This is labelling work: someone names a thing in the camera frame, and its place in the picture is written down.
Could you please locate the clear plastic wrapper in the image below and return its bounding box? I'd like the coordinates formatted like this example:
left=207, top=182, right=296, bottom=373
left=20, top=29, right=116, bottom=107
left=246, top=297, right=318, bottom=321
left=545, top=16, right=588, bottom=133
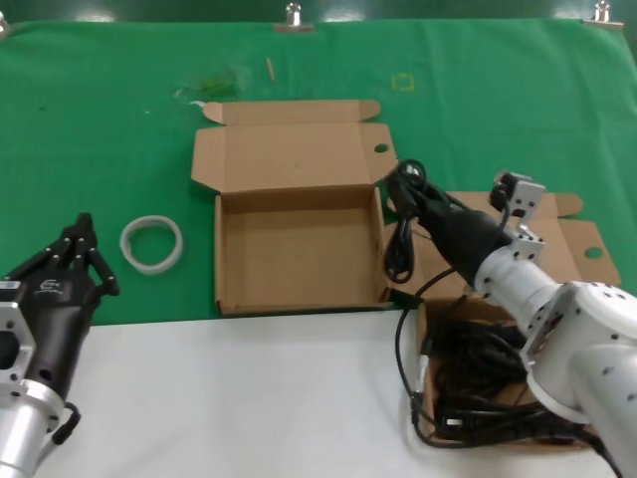
left=172, top=69, right=250, bottom=107

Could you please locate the large open cardboard box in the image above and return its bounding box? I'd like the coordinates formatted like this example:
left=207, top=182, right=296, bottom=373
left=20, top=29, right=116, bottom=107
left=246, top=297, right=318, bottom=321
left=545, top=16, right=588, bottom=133
left=190, top=99, right=399, bottom=318

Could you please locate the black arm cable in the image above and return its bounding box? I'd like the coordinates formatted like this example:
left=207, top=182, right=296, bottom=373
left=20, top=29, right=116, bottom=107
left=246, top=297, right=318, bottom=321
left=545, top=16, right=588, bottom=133
left=395, top=266, right=623, bottom=478
left=37, top=400, right=82, bottom=464

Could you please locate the clear tape roll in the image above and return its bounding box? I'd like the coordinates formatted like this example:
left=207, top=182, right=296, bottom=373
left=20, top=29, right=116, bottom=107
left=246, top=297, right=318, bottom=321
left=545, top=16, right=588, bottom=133
left=118, top=214, right=186, bottom=276

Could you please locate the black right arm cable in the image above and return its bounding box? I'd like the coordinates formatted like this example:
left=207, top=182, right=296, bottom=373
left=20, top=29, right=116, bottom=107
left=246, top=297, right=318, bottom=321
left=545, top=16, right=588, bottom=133
left=395, top=266, right=623, bottom=478

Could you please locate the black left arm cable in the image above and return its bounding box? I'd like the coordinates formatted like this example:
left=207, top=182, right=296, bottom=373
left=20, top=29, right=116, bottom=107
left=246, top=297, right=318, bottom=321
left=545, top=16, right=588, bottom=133
left=37, top=400, right=82, bottom=464

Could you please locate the black power cord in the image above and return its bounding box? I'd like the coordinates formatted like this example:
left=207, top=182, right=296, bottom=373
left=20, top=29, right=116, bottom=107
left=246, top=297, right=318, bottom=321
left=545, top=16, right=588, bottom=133
left=383, top=158, right=430, bottom=286

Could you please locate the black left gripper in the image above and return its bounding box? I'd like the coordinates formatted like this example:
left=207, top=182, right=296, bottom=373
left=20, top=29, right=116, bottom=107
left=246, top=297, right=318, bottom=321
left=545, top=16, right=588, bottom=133
left=0, top=212, right=121, bottom=399

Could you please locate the small open cardboard box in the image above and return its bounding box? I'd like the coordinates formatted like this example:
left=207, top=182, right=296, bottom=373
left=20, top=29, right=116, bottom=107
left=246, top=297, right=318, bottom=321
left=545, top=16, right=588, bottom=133
left=385, top=191, right=623, bottom=447

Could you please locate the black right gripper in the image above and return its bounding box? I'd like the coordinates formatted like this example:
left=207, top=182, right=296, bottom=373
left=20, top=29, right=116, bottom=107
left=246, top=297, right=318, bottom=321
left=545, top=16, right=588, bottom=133
left=389, top=165, right=515, bottom=290

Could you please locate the green table cloth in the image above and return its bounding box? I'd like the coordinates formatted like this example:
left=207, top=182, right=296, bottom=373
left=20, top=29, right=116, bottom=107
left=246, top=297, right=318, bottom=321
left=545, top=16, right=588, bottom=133
left=0, top=19, right=637, bottom=328

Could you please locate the metal binder clip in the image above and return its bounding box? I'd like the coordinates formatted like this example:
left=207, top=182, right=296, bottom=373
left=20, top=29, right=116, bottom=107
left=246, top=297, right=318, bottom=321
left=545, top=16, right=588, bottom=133
left=581, top=0, right=624, bottom=32
left=272, top=2, right=316, bottom=35

